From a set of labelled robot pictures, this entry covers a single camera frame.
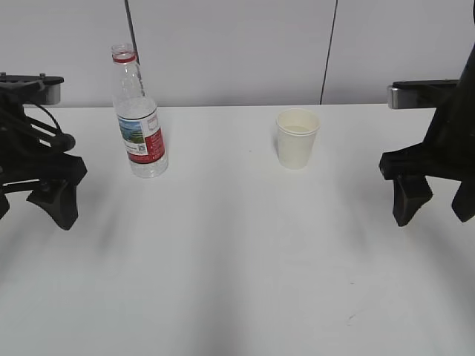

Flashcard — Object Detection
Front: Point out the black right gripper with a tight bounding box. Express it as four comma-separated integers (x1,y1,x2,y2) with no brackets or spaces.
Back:
379,52,475,227

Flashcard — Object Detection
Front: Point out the white paper cup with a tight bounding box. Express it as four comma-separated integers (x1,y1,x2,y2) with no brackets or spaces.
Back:
276,108,321,170

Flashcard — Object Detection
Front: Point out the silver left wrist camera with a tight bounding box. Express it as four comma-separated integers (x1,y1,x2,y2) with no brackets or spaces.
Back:
1,72,65,105

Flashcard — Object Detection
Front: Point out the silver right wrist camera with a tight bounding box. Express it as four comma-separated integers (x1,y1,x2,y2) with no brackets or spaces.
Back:
387,79,459,110

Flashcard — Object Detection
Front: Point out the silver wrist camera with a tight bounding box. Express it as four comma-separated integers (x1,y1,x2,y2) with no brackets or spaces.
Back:
387,79,459,110
1,72,65,105

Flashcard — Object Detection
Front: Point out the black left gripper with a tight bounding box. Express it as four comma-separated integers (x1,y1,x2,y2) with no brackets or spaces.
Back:
0,92,87,231

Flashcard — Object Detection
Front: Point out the clear water bottle red label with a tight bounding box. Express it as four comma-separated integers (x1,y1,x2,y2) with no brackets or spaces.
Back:
111,44,168,178

